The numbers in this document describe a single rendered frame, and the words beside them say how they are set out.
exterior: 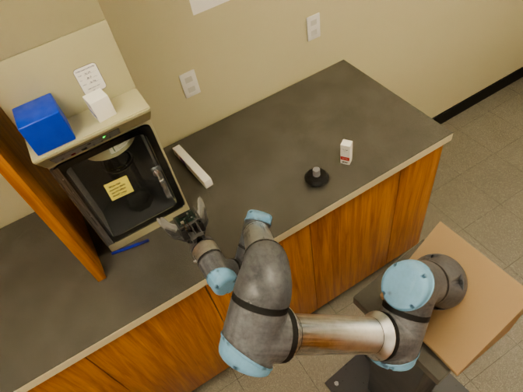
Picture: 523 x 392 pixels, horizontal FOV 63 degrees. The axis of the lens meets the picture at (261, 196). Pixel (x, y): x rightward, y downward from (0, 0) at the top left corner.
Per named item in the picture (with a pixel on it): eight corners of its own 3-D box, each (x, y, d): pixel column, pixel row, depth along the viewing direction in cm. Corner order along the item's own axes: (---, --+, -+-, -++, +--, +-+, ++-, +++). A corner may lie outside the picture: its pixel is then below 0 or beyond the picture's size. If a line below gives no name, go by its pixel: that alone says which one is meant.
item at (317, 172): (300, 179, 164) (299, 167, 159) (319, 168, 167) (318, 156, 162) (314, 194, 159) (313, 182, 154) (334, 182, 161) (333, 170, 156)
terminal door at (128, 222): (109, 244, 151) (50, 167, 121) (185, 204, 158) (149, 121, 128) (109, 246, 150) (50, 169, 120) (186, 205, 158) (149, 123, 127)
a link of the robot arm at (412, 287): (454, 269, 105) (433, 271, 95) (438, 320, 106) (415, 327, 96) (409, 252, 113) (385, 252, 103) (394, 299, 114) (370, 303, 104)
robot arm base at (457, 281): (480, 281, 109) (468, 284, 102) (441, 321, 115) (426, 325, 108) (435, 242, 118) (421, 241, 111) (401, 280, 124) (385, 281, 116)
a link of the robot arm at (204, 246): (223, 258, 124) (198, 272, 122) (216, 247, 126) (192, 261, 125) (218, 244, 118) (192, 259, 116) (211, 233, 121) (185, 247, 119)
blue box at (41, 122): (31, 135, 111) (11, 108, 105) (67, 119, 114) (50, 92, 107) (38, 156, 105) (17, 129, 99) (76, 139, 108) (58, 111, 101)
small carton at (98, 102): (92, 114, 113) (82, 96, 109) (109, 105, 115) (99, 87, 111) (100, 123, 111) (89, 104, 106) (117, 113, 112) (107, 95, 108)
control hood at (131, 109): (43, 163, 119) (22, 138, 111) (149, 114, 127) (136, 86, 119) (51, 188, 112) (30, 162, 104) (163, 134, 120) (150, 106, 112)
